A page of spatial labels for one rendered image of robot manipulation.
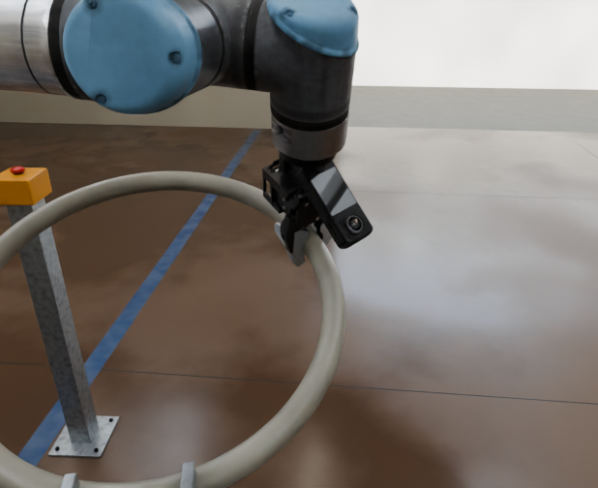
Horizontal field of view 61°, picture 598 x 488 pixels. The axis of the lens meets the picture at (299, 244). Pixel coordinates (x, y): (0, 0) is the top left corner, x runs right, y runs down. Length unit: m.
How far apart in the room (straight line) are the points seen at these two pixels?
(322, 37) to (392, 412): 1.91
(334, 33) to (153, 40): 0.18
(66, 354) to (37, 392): 0.62
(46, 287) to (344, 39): 1.49
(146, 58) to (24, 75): 0.11
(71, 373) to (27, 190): 0.70
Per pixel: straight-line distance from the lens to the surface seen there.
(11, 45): 0.48
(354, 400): 2.30
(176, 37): 0.41
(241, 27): 0.54
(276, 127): 0.59
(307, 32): 0.51
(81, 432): 2.23
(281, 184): 0.66
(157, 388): 2.42
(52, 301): 1.88
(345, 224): 0.62
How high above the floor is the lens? 1.58
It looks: 27 degrees down
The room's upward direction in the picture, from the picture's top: straight up
